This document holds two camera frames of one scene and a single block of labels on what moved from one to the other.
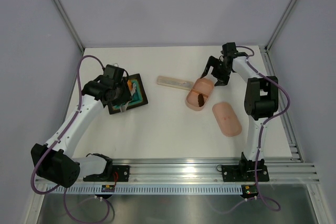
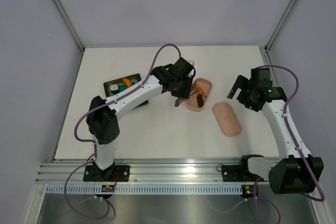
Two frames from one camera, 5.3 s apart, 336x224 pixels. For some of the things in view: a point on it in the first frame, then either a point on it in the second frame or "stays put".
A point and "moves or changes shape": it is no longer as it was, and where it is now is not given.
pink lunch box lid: [227, 119] stays put
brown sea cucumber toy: [200, 99] stays put
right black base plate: [244, 173] stays put
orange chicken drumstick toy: [129, 84] -> [200, 89]
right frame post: [287, 11] stays put
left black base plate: [112, 173] stays put
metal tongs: [123, 107] moves or changes shape
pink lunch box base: [198, 97] stays put
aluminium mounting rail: [204, 171] stays put
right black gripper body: [221, 70] -> [245, 96]
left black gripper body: [122, 94] -> [182, 89]
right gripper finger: [212, 62] -> [240, 82]
